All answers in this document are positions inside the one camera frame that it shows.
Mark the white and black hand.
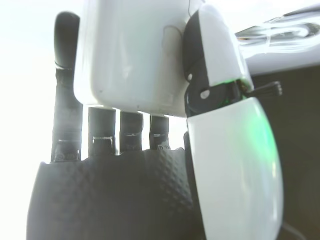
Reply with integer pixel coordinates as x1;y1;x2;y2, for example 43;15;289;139
24;2;285;240

